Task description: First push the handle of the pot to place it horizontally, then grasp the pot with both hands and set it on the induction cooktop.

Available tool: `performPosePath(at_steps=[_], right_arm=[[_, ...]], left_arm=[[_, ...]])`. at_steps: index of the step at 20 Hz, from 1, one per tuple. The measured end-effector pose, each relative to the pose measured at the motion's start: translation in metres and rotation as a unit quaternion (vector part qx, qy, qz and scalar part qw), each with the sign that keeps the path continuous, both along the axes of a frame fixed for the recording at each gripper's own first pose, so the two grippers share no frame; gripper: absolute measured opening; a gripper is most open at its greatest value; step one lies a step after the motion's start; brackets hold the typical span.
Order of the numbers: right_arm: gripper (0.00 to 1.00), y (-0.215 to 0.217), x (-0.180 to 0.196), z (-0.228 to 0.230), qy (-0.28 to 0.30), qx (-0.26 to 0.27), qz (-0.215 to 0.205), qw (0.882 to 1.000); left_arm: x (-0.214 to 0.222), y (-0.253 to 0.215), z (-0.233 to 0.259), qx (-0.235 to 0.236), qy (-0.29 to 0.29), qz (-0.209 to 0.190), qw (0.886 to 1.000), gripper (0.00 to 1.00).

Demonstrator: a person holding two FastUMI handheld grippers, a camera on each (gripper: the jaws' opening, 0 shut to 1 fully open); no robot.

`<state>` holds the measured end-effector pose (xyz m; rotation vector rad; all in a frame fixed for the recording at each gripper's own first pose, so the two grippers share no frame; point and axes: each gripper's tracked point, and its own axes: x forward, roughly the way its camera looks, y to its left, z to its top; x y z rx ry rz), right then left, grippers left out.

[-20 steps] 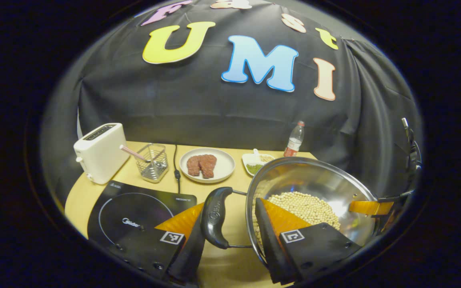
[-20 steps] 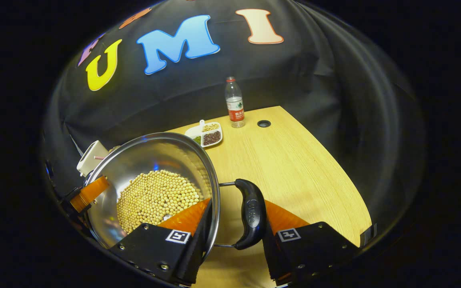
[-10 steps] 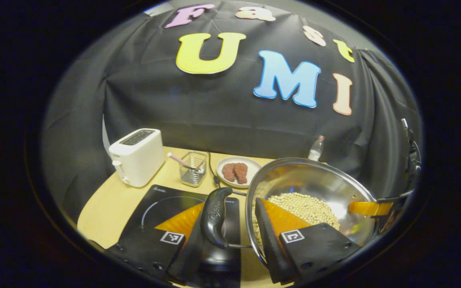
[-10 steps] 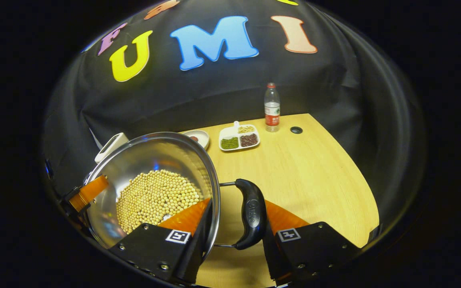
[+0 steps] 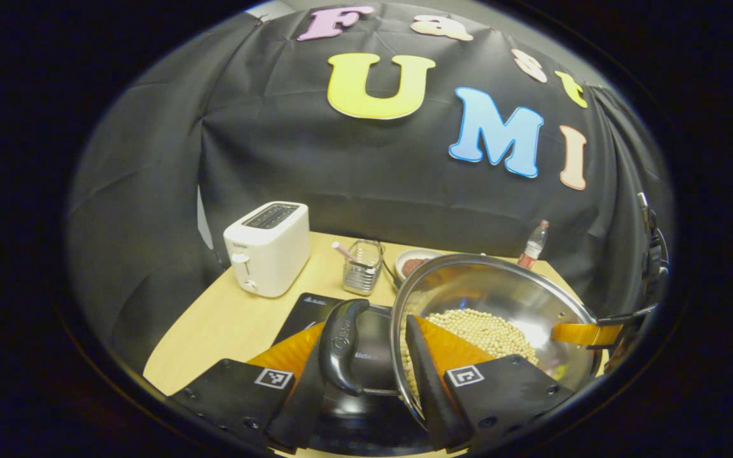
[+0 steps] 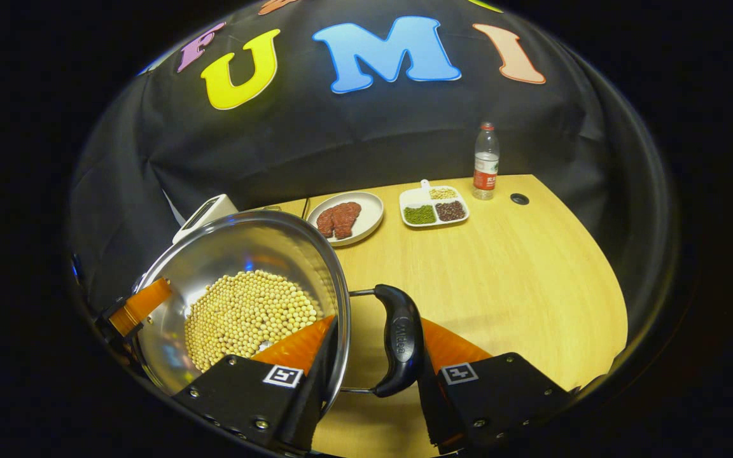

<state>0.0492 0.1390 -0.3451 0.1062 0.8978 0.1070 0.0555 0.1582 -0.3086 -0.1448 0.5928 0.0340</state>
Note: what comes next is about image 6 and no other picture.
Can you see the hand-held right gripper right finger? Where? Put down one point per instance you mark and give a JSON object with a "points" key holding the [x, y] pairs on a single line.
{"points": [[500, 394]]}

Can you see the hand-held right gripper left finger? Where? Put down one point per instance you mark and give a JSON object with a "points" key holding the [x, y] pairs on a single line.
{"points": [[245, 394]]}

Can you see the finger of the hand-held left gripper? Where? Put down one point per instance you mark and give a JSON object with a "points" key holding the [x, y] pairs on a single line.
{"points": [[144, 302]]}

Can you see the pile of soybeans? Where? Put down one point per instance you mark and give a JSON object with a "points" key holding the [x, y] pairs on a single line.
{"points": [[252, 312]]}

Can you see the stainless steel pot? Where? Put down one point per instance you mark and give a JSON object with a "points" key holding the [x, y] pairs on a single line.
{"points": [[245, 245]]}

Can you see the raw meat slice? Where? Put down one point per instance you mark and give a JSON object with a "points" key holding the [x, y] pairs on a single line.
{"points": [[326, 222], [345, 219]]}

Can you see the pile of dark red beans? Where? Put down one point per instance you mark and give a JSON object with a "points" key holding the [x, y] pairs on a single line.
{"points": [[450, 211]]}

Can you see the pile of green mung beans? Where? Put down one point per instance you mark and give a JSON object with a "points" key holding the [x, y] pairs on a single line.
{"points": [[419, 214]]}

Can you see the pile of pale yellow beans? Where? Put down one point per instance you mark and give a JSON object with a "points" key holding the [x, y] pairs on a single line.
{"points": [[443, 193]]}

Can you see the white divided tray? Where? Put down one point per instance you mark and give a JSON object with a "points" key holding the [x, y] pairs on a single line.
{"points": [[414, 196]]}

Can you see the round white plate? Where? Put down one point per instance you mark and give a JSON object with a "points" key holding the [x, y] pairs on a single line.
{"points": [[369, 213]]}

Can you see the clear plastic water bottle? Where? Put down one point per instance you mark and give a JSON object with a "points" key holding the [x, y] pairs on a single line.
{"points": [[486, 172]]}

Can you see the black backdrop cloth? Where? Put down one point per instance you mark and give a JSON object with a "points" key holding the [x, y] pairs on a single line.
{"points": [[341, 140]]}

